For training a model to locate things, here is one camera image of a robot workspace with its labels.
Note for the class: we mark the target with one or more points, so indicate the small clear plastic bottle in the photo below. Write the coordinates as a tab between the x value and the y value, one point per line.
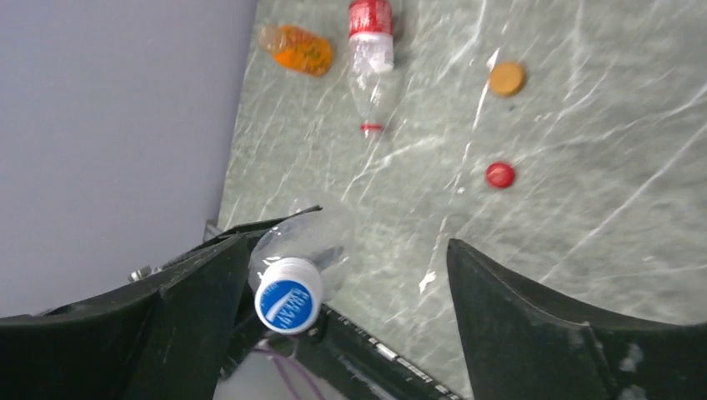
320	229

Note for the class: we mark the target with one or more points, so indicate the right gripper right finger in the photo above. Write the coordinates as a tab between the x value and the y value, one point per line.
524	340

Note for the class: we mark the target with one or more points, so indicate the blue white bottle cap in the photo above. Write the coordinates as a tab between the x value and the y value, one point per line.
289	296

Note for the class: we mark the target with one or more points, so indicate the red bottle cap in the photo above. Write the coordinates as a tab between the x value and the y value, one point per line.
500	175

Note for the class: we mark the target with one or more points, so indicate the clear red-label water bottle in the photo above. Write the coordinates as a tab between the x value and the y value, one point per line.
371	75

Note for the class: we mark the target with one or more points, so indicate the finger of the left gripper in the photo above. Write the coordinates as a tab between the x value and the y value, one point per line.
260	225

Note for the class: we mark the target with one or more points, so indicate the small clear orange bottle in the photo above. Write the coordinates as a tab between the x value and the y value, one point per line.
297	49

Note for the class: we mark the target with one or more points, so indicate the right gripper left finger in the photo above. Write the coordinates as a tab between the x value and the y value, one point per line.
163	337

